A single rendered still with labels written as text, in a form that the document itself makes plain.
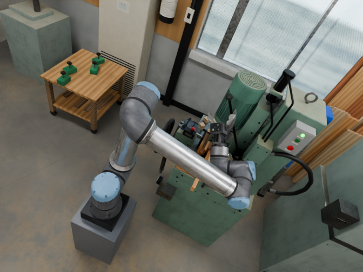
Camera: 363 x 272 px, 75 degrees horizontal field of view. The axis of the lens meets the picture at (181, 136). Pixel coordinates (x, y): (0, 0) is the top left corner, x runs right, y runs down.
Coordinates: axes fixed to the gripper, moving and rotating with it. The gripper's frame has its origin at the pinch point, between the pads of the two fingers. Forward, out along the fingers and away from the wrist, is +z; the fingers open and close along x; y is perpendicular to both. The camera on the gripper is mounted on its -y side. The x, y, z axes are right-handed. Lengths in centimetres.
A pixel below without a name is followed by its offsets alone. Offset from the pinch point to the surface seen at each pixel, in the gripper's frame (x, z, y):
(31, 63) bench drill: 234, 83, -3
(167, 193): 50, -47, -28
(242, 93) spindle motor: -11.8, 6.8, 2.9
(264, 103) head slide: -19.6, 5.0, -10.8
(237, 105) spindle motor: -7.3, 2.8, -2.5
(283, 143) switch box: -28.1, -16.5, -11.7
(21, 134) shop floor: 210, -2, 2
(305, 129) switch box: -38.4, -11.3, -7.2
